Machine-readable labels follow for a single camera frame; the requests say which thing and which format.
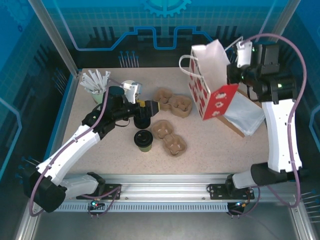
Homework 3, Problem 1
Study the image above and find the white paper-wrapped stick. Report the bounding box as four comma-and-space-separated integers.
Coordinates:
88, 69, 102, 90
95, 69, 105, 90
80, 80, 100, 94
82, 73, 101, 91
102, 70, 111, 89

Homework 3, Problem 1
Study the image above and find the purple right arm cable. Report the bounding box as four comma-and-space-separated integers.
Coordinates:
238, 33, 308, 208

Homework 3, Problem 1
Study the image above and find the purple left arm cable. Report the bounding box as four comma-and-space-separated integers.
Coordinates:
29, 77, 124, 218

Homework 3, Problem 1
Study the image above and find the small LED circuit board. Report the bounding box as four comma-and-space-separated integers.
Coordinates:
233, 199, 250, 210
89, 199, 105, 210

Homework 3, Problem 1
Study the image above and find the mint green holder cup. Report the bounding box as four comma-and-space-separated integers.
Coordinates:
91, 86, 110, 105

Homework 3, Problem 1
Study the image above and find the aluminium frame bar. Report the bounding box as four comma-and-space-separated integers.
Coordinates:
13, 199, 42, 240
288, 199, 317, 240

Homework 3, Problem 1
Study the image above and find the blue aluminium table edge rail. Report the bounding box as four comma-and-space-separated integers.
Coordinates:
37, 72, 82, 183

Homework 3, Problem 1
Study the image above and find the brown pulp cup carrier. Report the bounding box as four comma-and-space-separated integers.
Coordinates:
151, 86, 194, 119
150, 119, 188, 158

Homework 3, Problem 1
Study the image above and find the white slotted cable duct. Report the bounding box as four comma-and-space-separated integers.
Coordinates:
53, 201, 230, 213

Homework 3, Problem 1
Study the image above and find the green paper coffee cup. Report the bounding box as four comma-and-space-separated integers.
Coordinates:
136, 142, 153, 153

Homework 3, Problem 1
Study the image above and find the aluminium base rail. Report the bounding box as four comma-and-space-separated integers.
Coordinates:
32, 173, 300, 202

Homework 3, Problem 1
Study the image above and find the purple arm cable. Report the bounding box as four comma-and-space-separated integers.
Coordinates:
238, 33, 308, 208
29, 77, 124, 218

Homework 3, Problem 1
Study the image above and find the black plastic cup lid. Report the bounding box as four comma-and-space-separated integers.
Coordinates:
133, 129, 154, 147

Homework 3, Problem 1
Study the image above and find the aluminium frame post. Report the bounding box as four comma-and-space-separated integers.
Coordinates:
27, 0, 82, 77
257, 0, 302, 36

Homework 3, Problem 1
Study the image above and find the red white paper gift bag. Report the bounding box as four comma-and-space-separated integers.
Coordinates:
178, 38, 240, 121

